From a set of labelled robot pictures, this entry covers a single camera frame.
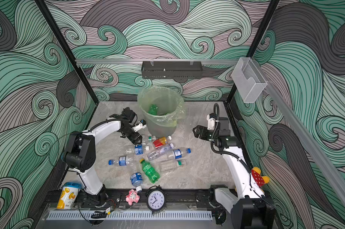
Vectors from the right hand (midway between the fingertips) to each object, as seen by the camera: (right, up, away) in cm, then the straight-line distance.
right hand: (198, 130), depth 79 cm
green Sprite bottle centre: (-26, -25, -1) cm, 36 cm away
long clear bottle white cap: (-26, -15, +6) cm, 30 cm away
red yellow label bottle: (-22, -8, +11) cm, 26 cm away
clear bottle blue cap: (-13, -15, +6) cm, 21 cm away
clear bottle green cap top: (-32, -7, +15) cm, 36 cm away
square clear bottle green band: (-18, -22, +6) cm, 29 cm away
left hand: (-38, -5, +12) cm, 41 cm away
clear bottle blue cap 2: (-44, -18, +3) cm, 48 cm away
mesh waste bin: (-24, -2, +16) cm, 29 cm away
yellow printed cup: (-68, -31, -10) cm, 75 cm away
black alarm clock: (-24, -34, -8) cm, 42 cm away
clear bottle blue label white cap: (-36, -12, +7) cm, 39 cm away
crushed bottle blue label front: (-34, -26, -5) cm, 43 cm away
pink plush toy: (-36, -33, -8) cm, 49 cm away
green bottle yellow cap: (-27, +13, +13) cm, 33 cm away
